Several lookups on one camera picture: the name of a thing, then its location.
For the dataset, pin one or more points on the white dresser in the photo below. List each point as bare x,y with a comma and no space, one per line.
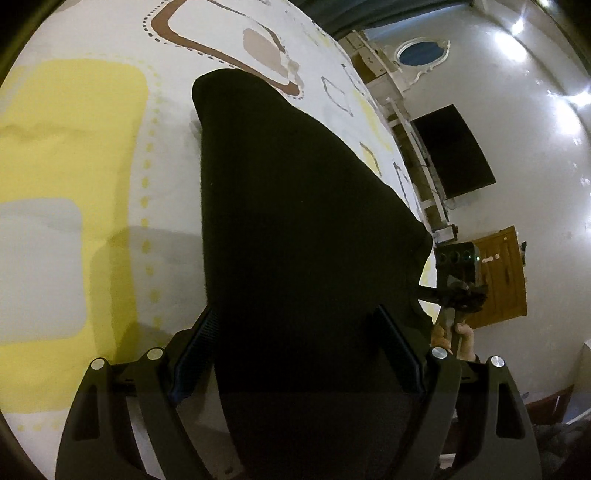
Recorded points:
415,138

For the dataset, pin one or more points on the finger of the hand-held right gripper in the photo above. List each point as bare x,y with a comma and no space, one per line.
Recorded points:
431,294

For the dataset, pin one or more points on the printed white yellow bed sheet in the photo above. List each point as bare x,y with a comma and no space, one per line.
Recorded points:
74,184

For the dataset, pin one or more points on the black wall television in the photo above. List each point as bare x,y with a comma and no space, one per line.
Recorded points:
455,150

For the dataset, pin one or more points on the dark pleated curtain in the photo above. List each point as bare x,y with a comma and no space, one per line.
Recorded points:
392,16

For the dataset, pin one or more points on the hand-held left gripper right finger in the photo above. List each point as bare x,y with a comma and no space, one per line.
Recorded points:
400,350

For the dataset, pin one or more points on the person's right hand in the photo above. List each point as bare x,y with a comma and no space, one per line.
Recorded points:
465,341

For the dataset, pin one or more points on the black pants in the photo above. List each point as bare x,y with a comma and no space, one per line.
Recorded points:
304,240

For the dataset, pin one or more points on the wooden door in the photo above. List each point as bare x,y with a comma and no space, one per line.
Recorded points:
503,281

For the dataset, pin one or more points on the cardboard box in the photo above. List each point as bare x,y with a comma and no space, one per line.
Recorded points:
369,53

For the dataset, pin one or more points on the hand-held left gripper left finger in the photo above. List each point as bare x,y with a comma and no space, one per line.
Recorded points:
196,355

